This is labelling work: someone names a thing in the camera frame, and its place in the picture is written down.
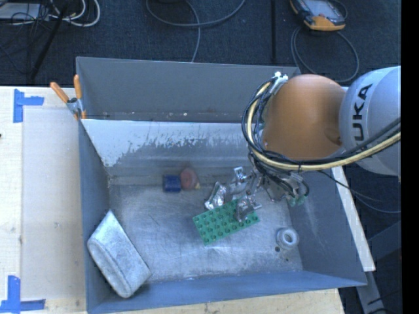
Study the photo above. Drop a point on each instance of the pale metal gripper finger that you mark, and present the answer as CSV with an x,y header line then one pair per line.
x,y
244,209
216,196

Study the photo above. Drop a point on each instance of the green studded flat plate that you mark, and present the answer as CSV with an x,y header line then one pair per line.
x,y
216,226

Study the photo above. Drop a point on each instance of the red-brown round toy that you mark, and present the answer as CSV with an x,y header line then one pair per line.
x,y
189,178

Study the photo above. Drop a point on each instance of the small blue block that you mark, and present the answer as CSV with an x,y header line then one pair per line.
x,y
171,183

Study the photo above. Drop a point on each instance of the grey metal bin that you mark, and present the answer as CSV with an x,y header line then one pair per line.
x,y
196,260

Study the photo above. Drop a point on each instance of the grey oblong sponge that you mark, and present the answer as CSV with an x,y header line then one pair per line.
x,y
118,257

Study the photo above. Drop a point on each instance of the pale wood board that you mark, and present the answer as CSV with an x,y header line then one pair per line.
x,y
49,208

